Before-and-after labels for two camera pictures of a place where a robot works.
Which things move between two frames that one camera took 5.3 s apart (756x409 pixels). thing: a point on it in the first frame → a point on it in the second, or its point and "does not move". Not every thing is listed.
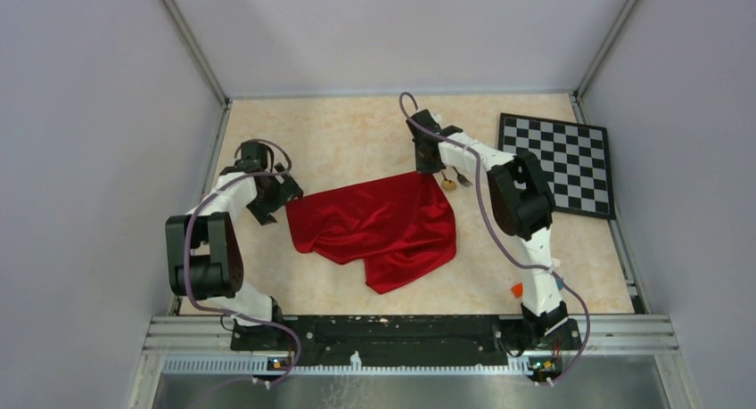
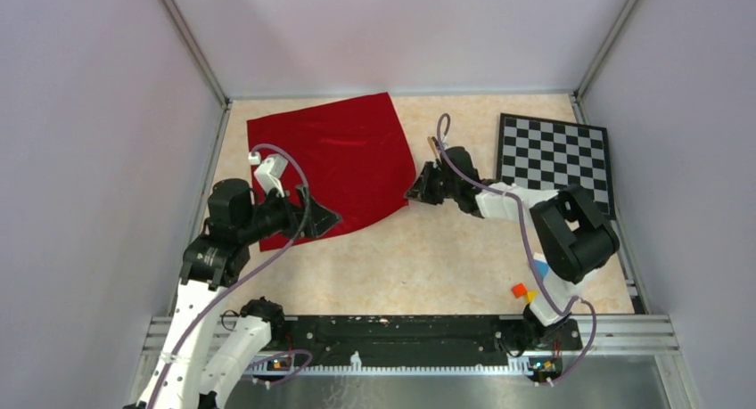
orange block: [517, 290] does not move
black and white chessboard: [576, 158] does not move
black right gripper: [421, 167] → [420, 191]
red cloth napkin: [398, 226] → [352, 155]
